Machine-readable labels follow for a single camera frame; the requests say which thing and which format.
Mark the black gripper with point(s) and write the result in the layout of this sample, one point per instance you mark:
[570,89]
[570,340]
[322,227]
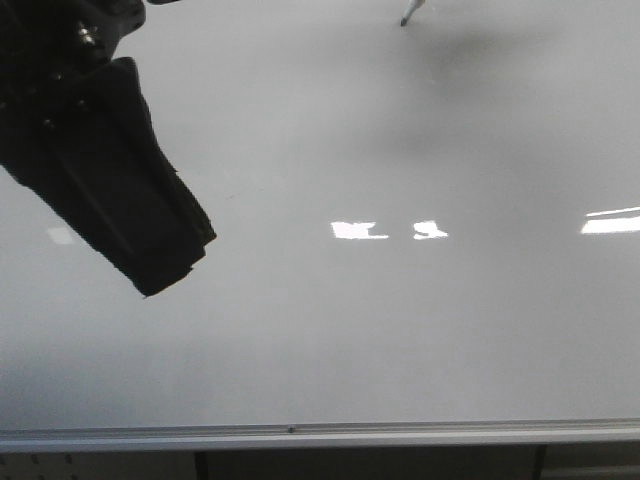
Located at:
[76,130]

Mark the white black whiteboard marker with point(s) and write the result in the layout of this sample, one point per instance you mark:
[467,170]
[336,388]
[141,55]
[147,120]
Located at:
[411,8]

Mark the white whiteboard with aluminium frame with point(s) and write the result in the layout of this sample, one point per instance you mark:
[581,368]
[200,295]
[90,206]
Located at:
[426,235]

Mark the dark table frame below board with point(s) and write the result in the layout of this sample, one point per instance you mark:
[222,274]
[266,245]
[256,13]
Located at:
[445,462]

